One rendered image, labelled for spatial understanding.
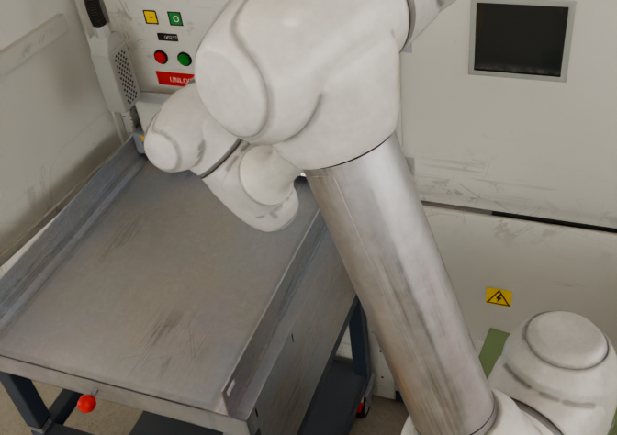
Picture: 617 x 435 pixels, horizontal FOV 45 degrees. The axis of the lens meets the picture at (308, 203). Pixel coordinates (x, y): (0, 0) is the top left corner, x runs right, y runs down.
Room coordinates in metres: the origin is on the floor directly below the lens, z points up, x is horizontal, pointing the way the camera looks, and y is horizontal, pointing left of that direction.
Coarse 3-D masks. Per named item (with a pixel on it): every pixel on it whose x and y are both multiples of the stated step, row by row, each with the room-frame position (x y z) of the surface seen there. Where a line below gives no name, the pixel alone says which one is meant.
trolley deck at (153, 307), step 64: (128, 192) 1.42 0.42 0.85; (192, 192) 1.38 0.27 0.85; (128, 256) 1.19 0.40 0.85; (192, 256) 1.16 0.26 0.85; (256, 256) 1.13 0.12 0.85; (320, 256) 1.10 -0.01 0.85; (64, 320) 1.02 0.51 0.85; (128, 320) 1.00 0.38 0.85; (192, 320) 0.97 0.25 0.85; (256, 320) 0.95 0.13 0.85; (64, 384) 0.90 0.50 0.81; (128, 384) 0.84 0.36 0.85; (192, 384) 0.82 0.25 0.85; (256, 384) 0.81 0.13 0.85
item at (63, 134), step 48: (0, 0) 1.47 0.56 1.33; (48, 0) 1.57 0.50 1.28; (0, 48) 1.43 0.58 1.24; (48, 48) 1.53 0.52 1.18; (0, 96) 1.39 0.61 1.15; (48, 96) 1.49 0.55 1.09; (96, 96) 1.61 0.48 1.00; (0, 144) 1.35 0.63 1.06; (48, 144) 1.45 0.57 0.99; (96, 144) 1.57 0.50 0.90; (0, 192) 1.31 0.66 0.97; (48, 192) 1.41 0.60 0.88; (0, 240) 1.27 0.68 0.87
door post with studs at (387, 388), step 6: (378, 348) 1.35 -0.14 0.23; (384, 360) 1.34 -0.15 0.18; (384, 366) 1.34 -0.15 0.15; (384, 372) 1.34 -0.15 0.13; (390, 372) 1.33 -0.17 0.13; (384, 378) 1.34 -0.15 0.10; (390, 378) 1.33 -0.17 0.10; (384, 384) 1.34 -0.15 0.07; (390, 384) 1.33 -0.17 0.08; (384, 390) 1.34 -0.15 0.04; (390, 390) 1.33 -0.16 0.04; (384, 396) 1.34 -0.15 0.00; (390, 396) 1.33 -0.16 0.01
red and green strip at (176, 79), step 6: (156, 72) 1.51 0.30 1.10; (162, 72) 1.51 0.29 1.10; (168, 72) 1.50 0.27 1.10; (174, 72) 1.49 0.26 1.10; (162, 78) 1.51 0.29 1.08; (168, 78) 1.50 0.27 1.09; (174, 78) 1.49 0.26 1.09; (180, 78) 1.49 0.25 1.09; (186, 78) 1.48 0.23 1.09; (168, 84) 1.50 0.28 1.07; (174, 84) 1.49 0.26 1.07; (180, 84) 1.49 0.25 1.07
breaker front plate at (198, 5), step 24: (120, 0) 1.53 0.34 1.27; (144, 0) 1.50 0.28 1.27; (168, 0) 1.48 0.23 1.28; (192, 0) 1.46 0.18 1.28; (216, 0) 1.43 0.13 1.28; (120, 24) 1.54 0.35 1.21; (144, 24) 1.51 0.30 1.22; (168, 24) 1.49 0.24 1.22; (192, 24) 1.46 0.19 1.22; (144, 48) 1.52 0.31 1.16; (168, 48) 1.49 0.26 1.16; (192, 48) 1.47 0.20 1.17; (144, 72) 1.53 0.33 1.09; (192, 72) 1.47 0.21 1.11; (144, 120) 1.54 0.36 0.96
